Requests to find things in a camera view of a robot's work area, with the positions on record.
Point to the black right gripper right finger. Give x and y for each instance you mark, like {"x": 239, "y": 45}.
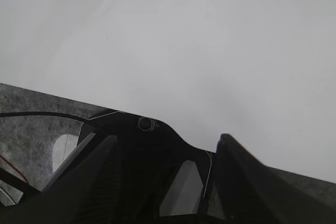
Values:
{"x": 251, "y": 193}

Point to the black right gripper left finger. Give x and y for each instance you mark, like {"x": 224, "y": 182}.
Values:
{"x": 89, "y": 192}

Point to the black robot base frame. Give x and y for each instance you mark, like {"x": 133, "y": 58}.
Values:
{"x": 164, "y": 179}

